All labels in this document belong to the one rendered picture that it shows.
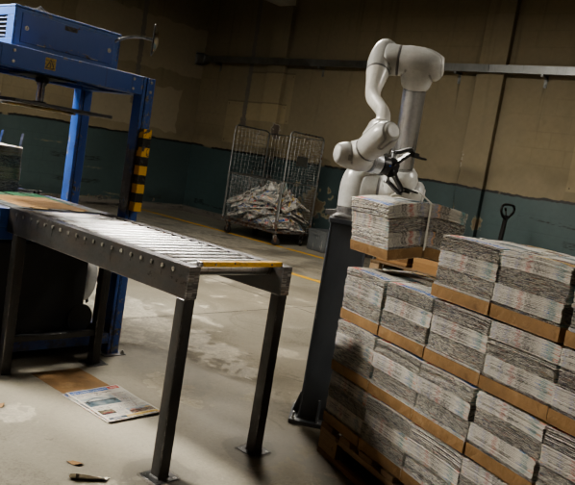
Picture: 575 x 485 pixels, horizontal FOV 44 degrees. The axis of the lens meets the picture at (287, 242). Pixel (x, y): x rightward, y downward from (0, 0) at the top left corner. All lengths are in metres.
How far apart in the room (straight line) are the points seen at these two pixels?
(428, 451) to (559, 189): 7.31
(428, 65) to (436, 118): 7.43
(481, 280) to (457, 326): 0.19
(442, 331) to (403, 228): 0.51
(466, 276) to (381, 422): 0.71
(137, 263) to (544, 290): 1.47
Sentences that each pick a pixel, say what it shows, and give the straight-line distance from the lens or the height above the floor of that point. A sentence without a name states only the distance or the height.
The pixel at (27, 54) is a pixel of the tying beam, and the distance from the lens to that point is 3.63.
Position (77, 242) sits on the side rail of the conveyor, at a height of 0.75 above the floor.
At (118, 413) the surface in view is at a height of 0.01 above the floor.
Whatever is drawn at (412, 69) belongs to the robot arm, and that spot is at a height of 1.69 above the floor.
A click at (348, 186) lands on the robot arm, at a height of 1.16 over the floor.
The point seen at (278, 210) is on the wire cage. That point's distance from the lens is 10.43.
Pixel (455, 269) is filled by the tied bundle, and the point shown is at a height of 0.95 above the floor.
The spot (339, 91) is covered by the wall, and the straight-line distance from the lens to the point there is 11.64.
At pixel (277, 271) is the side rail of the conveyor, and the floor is 0.77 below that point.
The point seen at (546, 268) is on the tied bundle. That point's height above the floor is 1.03.
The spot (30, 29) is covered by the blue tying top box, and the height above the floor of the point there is 1.65.
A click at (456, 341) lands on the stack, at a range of 2.48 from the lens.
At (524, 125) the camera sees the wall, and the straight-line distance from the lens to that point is 9.94.
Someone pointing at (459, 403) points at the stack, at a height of 0.53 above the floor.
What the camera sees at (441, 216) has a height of 1.10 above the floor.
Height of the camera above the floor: 1.21
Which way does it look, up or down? 6 degrees down
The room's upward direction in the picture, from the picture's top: 9 degrees clockwise
